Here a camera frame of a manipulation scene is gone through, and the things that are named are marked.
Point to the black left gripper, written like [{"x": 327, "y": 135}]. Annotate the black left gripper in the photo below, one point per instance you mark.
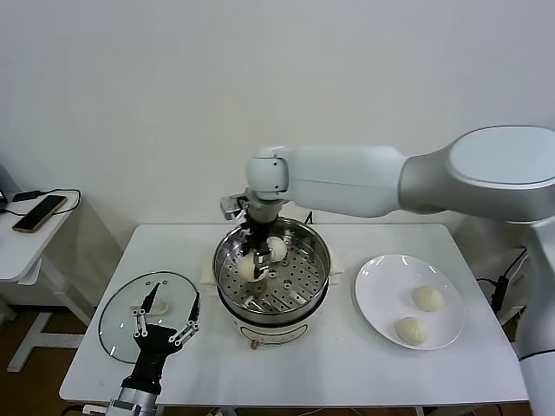
[{"x": 149, "y": 346}]

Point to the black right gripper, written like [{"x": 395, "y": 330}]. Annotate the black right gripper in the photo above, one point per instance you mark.
[{"x": 258, "y": 236}]

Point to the white steamed baozi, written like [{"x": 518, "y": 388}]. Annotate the white steamed baozi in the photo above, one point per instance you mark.
[
  {"x": 427, "y": 299},
  {"x": 277, "y": 250},
  {"x": 412, "y": 331},
  {"x": 247, "y": 271}
]

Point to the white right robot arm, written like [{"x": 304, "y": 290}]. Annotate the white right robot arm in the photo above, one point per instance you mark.
[{"x": 347, "y": 182}]

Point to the stainless steel steamer basket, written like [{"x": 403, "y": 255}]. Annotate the stainless steel steamer basket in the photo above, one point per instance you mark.
[{"x": 303, "y": 286}]

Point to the steel steamer pot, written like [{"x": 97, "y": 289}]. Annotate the steel steamer pot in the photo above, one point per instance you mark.
[{"x": 273, "y": 331}]

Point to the white round plate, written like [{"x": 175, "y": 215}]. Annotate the white round plate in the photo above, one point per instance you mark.
[{"x": 381, "y": 294}]

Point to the white side table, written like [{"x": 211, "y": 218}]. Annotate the white side table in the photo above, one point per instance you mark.
[
  {"x": 511, "y": 314},
  {"x": 21, "y": 253}
]

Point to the gold smartphone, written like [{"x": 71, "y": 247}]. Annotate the gold smartphone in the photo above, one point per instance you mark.
[{"x": 39, "y": 213}]

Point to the black phone charger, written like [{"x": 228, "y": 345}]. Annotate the black phone charger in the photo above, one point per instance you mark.
[{"x": 27, "y": 196}]

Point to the dark power adapter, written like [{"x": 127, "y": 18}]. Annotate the dark power adapter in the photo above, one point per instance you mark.
[{"x": 500, "y": 292}]

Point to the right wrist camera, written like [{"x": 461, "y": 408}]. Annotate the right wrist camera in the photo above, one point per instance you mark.
[{"x": 232, "y": 208}]

